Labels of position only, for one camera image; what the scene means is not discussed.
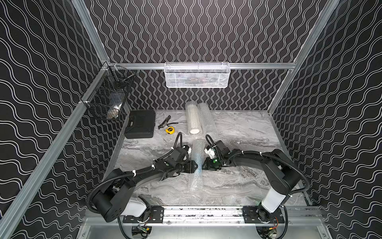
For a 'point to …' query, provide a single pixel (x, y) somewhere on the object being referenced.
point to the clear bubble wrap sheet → (196, 183)
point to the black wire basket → (107, 97)
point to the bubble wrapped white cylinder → (194, 127)
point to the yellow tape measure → (170, 130)
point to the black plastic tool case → (141, 124)
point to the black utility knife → (164, 122)
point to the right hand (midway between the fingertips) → (202, 168)
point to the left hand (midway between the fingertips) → (194, 164)
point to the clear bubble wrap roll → (207, 121)
